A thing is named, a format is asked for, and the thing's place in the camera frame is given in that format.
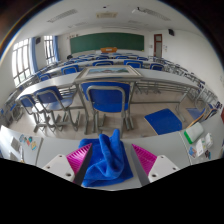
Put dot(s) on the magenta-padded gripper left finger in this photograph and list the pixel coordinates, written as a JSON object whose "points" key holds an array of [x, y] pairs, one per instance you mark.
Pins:
{"points": [[76, 160]]}

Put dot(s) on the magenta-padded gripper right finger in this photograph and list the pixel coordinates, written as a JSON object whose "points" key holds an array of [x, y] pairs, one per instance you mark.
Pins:
{"points": [[146, 160]]}

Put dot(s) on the blue towel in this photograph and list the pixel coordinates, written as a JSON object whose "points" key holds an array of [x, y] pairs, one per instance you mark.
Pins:
{"points": [[106, 160]]}

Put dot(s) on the blue chair seat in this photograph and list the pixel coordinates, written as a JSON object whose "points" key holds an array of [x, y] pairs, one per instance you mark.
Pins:
{"points": [[163, 120]]}

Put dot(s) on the yellow and blue sticker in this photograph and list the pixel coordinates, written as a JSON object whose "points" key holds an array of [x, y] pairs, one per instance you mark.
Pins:
{"points": [[34, 145]]}

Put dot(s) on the orange sticker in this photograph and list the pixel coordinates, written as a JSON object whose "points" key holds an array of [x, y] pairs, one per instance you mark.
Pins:
{"points": [[28, 140]]}

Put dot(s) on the round blue sticker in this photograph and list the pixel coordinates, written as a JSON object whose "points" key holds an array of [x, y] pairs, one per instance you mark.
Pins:
{"points": [[21, 138]]}

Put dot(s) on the grey card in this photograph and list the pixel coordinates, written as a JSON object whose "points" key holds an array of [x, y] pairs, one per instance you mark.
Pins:
{"points": [[15, 144]]}

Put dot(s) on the long grey desk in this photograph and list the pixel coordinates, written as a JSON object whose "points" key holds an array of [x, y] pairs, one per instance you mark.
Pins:
{"points": [[160, 75]]}

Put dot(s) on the group of blue chairs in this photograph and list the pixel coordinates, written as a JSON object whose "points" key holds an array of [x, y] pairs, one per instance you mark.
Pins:
{"points": [[101, 62]]}

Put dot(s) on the large window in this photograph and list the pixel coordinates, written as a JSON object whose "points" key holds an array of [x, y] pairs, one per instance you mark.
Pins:
{"points": [[20, 61]]}

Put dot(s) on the blue curtain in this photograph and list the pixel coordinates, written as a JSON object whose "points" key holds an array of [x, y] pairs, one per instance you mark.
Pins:
{"points": [[34, 55]]}

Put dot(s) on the narrow window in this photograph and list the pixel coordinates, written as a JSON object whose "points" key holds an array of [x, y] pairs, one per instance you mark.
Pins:
{"points": [[49, 50]]}

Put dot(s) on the orange box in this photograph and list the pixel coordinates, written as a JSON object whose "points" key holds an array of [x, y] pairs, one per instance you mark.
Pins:
{"points": [[109, 50]]}

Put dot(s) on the brown door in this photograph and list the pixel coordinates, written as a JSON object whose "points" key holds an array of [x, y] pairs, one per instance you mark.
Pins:
{"points": [[158, 45]]}

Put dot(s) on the green blackboard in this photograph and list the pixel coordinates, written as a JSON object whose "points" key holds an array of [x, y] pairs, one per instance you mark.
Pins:
{"points": [[106, 41]]}

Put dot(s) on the group of ceiling lights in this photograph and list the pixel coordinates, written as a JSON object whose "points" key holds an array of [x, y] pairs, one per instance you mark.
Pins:
{"points": [[61, 15]]}

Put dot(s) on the ceiling air conditioner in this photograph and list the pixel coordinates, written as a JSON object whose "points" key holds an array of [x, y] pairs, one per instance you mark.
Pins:
{"points": [[106, 15]]}

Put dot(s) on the blue chair with grey frame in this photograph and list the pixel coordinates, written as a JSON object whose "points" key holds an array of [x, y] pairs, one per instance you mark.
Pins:
{"points": [[26, 101], [48, 96], [106, 96]]}

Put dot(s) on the black wall speaker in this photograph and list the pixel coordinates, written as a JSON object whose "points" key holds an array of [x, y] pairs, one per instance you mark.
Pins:
{"points": [[37, 40], [171, 32]]}

